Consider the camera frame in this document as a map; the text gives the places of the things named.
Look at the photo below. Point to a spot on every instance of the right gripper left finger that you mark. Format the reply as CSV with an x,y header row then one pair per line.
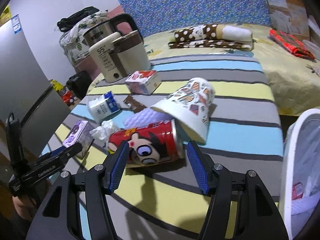
x,y
114,168

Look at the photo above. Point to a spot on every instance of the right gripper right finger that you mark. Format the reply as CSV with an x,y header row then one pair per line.
x,y
202,169

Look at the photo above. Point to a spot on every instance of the white tissue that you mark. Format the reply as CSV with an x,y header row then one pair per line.
x,y
104,131

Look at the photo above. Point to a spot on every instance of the purple small carton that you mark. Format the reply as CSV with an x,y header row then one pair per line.
x,y
80,133

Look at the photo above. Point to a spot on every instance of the red cartoon drink can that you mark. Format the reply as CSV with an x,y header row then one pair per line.
x,y
151,144

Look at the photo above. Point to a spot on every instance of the blue white yogurt cup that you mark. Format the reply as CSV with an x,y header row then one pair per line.
x,y
102,107

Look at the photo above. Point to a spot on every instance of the brown snack wrapper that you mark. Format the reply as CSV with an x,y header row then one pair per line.
x,y
134,105

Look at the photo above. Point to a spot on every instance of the patterned paper cup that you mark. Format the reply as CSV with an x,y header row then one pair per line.
x,y
190,106

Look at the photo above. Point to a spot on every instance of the strawberry milk carton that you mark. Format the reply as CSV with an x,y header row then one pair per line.
x,y
143,82

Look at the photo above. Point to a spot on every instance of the white round trash bin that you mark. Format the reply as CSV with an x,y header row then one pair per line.
x,y
304,225

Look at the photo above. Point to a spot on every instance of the translucent trash bag liner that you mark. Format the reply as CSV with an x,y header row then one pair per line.
x,y
306,169

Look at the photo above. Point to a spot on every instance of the left hand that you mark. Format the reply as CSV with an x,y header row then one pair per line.
x,y
23,206

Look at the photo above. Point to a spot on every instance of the striped tablecloth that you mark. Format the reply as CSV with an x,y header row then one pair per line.
x,y
224,100

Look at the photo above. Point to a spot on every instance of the black bag on floor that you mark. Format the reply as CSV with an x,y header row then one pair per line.
x,y
79,83

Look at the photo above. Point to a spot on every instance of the red item in bin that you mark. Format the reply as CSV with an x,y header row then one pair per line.
x,y
297,191

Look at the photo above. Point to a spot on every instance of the beige brown lidded mug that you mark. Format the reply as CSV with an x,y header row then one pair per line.
x,y
131,52

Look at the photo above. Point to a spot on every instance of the beige electric kettle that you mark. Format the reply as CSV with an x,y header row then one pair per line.
x,y
99,38

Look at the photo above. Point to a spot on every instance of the yellow bed sheet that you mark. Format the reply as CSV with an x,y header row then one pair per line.
x,y
294,86

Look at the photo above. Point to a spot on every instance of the pineapple print bedding pile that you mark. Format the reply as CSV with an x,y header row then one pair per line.
x,y
73,43

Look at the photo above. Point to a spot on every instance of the brown polka dot blanket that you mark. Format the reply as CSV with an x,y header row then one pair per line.
x,y
212,36

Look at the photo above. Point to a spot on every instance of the black bag on pile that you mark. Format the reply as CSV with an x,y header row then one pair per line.
x,y
66,24

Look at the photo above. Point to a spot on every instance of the red plaid folded cloth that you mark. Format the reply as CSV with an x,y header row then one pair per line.
x,y
291,44

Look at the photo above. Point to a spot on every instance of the blue floral headboard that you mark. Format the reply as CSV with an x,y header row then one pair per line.
x,y
154,16

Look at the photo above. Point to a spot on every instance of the white plastic bowl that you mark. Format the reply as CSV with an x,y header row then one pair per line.
x,y
312,48

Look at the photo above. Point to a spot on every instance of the cardboard bedding box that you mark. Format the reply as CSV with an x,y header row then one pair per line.
x,y
289,16

